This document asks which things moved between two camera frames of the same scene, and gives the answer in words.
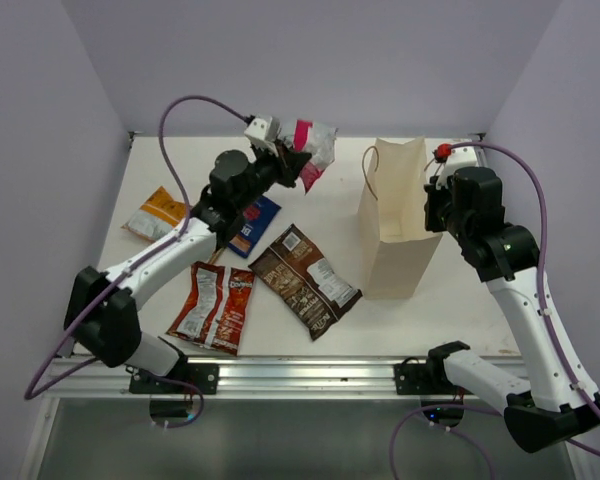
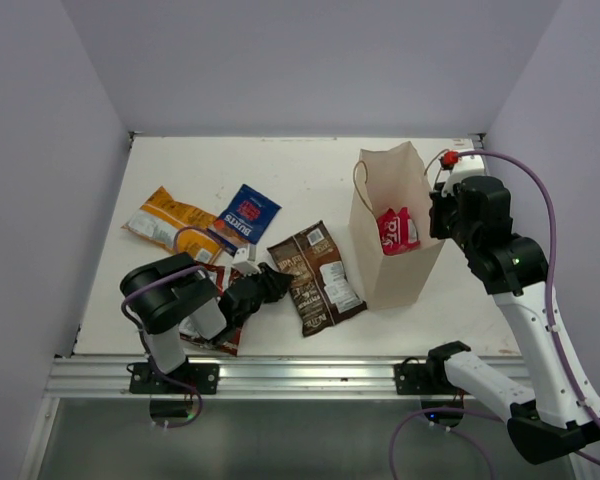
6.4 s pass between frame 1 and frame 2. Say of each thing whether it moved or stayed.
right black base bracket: stayed
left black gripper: moved
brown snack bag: moved
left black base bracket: stayed
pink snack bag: moved
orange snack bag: stayed
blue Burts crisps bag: stayed
